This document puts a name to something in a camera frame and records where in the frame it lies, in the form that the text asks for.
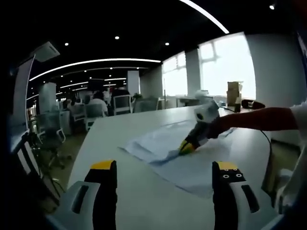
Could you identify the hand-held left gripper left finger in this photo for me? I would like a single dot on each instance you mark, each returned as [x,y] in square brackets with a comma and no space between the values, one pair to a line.
[105,187]

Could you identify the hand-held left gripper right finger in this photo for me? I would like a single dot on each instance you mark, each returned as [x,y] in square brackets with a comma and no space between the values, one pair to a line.
[223,191]

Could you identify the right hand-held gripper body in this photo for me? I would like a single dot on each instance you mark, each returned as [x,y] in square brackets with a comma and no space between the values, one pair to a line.
[207,107]

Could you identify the brown cardboard box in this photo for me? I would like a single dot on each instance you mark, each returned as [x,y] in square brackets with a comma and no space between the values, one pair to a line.
[233,99]
[235,86]

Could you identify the white table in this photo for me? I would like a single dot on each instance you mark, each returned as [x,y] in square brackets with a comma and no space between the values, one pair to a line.
[163,210]

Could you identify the green potted plant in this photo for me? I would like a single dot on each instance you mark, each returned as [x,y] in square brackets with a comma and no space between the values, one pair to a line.
[137,96]

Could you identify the group of white office chairs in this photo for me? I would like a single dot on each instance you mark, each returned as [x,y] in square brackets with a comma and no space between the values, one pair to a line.
[96,112]

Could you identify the white square pillar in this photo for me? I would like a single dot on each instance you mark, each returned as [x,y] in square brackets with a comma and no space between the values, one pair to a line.
[47,95]
[133,82]

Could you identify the person's white shirt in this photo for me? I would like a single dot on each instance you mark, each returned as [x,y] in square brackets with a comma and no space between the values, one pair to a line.
[297,155]

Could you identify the wide ceiling light strip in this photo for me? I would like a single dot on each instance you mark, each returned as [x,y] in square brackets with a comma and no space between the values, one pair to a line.
[206,14]

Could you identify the thin ceiling light strip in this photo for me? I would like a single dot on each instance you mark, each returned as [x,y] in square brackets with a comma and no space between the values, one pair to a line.
[96,61]

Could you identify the ceiling air conditioner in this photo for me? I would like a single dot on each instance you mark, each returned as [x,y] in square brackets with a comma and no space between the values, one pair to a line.
[46,50]

